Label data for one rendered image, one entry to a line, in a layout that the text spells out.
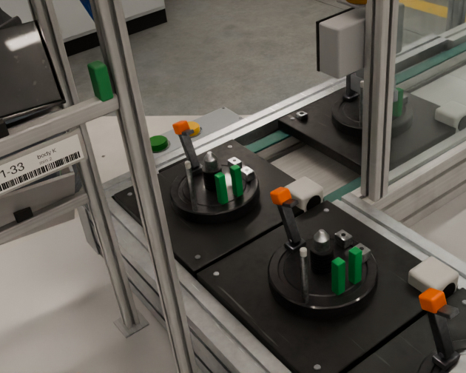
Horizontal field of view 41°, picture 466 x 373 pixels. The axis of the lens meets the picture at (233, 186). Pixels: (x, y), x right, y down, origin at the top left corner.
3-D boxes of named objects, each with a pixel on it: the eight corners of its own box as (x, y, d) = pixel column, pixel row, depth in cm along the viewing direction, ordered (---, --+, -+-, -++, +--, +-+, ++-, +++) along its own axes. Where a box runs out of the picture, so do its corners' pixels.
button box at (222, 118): (137, 172, 118) (131, 145, 115) (227, 131, 127) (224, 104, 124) (156, 189, 113) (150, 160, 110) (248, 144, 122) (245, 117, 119)
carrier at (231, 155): (115, 203, 102) (98, 138, 95) (233, 147, 113) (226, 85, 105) (196, 283, 86) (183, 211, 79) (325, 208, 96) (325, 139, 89)
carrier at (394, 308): (197, 283, 86) (184, 212, 78) (327, 209, 96) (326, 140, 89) (317, 401, 69) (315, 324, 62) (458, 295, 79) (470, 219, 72)
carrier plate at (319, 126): (277, 128, 117) (277, 118, 115) (368, 84, 127) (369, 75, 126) (373, 183, 100) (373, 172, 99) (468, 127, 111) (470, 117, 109)
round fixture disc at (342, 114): (315, 118, 114) (315, 109, 113) (370, 92, 120) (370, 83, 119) (372, 148, 105) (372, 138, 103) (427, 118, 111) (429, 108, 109)
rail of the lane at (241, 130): (86, 242, 109) (71, 192, 103) (427, 73, 148) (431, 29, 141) (100, 257, 106) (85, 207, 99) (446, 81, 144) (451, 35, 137)
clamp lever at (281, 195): (285, 243, 84) (268, 192, 81) (296, 237, 84) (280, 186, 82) (301, 248, 81) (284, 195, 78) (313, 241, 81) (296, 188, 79)
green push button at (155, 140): (143, 149, 115) (141, 140, 114) (162, 141, 117) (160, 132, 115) (154, 158, 112) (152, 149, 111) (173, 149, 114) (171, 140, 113)
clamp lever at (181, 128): (187, 168, 100) (171, 124, 98) (197, 163, 101) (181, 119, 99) (197, 170, 97) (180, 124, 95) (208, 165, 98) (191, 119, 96)
